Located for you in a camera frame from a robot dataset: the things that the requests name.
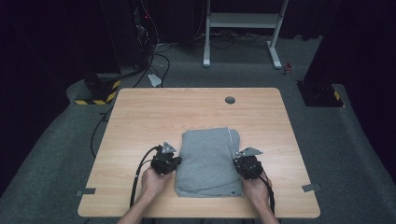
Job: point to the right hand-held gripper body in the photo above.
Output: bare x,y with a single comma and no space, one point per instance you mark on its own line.
249,166

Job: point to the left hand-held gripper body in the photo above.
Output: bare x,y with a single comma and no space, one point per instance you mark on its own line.
163,161

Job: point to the grey shorts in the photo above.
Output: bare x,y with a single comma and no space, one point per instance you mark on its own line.
207,165

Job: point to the person's right hand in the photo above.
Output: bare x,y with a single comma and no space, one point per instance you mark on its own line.
257,188

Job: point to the person's left hand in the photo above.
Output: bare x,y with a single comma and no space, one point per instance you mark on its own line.
154,183

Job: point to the grey tape strip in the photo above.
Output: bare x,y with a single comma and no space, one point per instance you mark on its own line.
310,187
86,191

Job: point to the grey round table grommet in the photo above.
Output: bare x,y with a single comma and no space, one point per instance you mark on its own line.
230,100

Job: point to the white paper scrap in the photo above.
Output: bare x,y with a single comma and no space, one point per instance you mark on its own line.
154,80

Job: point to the black yellow striped stand base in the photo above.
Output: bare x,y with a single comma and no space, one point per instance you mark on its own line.
102,90

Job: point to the black stand base yellow mark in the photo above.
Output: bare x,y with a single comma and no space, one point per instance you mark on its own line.
320,95

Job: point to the dark equipment rack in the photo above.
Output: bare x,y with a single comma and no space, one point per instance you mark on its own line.
141,34

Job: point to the white metal stand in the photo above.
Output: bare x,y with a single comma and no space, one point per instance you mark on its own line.
243,20

